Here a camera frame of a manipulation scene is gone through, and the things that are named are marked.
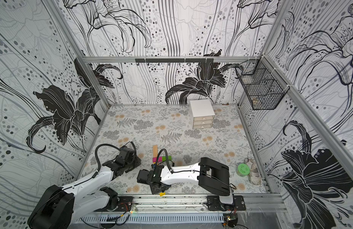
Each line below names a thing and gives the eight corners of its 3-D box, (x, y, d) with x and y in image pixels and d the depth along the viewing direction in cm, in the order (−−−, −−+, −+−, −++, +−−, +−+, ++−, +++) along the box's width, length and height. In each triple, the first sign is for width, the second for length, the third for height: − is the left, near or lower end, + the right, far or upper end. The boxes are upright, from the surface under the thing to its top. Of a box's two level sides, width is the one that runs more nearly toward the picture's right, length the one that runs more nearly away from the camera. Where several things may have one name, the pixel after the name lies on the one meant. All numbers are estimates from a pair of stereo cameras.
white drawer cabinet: (191, 129, 105) (192, 117, 94) (189, 102, 123) (190, 89, 112) (211, 129, 105) (215, 117, 94) (207, 102, 123) (209, 89, 112)
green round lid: (238, 175, 81) (240, 173, 79) (236, 165, 85) (237, 163, 83) (249, 175, 81) (251, 173, 79) (246, 165, 85) (248, 163, 83)
